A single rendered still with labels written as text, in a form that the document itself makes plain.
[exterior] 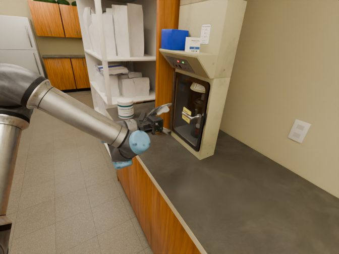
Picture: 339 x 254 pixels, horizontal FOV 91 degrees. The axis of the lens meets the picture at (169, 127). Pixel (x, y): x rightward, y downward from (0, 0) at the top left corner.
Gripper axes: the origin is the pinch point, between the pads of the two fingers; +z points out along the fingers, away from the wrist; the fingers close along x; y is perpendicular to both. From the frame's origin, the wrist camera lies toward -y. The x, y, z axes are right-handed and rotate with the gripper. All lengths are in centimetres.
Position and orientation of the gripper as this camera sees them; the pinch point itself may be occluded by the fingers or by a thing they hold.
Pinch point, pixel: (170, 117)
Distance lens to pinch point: 86.4
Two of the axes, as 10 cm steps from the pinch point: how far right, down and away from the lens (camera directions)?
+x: 0.4, -8.9, -4.5
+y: 5.3, 4.0, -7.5
